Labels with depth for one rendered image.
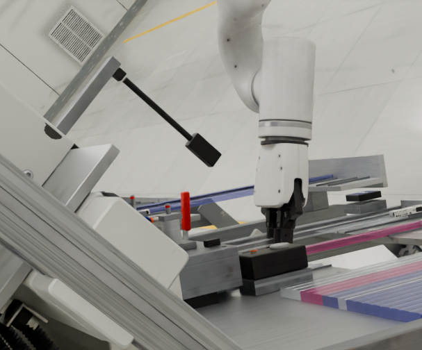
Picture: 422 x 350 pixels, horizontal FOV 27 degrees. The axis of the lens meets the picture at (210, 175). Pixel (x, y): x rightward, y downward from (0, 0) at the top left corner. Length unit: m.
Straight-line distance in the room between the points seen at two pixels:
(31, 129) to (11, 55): 8.32
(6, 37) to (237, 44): 7.67
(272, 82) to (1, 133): 0.72
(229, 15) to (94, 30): 7.98
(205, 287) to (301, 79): 0.46
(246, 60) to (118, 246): 0.90
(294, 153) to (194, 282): 0.40
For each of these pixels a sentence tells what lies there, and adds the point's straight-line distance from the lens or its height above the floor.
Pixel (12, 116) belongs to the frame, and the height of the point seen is 1.44.
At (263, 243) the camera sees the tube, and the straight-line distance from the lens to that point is 1.34.
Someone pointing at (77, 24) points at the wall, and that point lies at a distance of 9.26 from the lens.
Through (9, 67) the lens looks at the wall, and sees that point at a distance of 8.99.
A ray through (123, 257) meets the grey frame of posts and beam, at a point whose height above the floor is 1.35.
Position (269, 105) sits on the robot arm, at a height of 1.08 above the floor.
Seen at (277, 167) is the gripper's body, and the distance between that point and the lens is 1.33.
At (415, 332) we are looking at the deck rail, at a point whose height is 1.09.
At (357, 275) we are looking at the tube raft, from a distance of 1.00.
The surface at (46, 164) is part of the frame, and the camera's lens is 0.70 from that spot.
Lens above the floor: 1.53
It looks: 20 degrees down
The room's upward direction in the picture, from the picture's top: 48 degrees counter-clockwise
